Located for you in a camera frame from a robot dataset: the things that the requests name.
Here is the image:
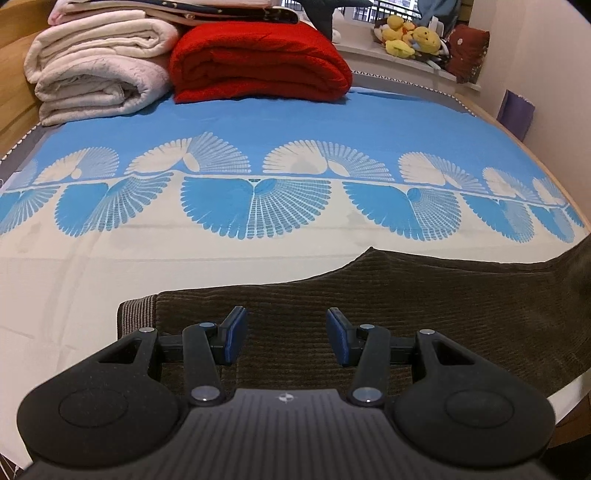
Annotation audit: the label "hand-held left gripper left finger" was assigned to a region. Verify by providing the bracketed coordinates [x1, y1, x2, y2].
[95, 305, 249, 407]

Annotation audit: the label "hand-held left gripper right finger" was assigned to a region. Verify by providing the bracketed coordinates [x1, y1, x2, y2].
[326, 307, 481, 407]

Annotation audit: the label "brown corduroy pants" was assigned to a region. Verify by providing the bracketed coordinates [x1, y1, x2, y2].
[116, 237, 591, 407]

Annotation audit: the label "blue and white bed sheet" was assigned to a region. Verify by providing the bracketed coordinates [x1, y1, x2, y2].
[0, 88, 591, 467]

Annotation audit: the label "white window sill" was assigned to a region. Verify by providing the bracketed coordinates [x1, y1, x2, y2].
[332, 37, 483, 95]

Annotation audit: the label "red folded blanket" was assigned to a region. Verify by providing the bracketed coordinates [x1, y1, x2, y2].
[168, 22, 354, 104]

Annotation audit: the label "pinkish white folded blanket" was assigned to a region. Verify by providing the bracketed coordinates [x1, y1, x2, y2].
[34, 55, 172, 127]

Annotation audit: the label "purple paper bag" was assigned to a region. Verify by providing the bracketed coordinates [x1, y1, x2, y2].
[498, 89, 536, 142]

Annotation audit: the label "yellow bear plush toy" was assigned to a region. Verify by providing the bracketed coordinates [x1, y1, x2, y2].
[410, 25, 443, 57]
[384, 15, 417, 59]

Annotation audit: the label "brown cushion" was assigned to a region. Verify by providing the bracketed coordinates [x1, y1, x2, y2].
[444, 25, 491, 85]

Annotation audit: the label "dark teal shark plush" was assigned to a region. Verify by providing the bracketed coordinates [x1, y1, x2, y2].
[295, 0, 376, 40]

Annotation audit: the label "cream folded blanket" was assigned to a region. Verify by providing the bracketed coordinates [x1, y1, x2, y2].
[25, 16, 180, 85]

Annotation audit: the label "dark patterned folded blanket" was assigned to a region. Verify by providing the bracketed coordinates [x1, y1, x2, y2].
[139, 0, 302, 27]

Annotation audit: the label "window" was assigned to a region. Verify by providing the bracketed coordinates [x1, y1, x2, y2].
[281, 0, 422, 23]

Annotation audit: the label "blue cloth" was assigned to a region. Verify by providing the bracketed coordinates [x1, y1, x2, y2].
[418, 0, 463, 29]

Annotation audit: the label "wooden headboard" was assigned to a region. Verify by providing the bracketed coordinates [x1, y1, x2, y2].
[0, 0, 61, 158]

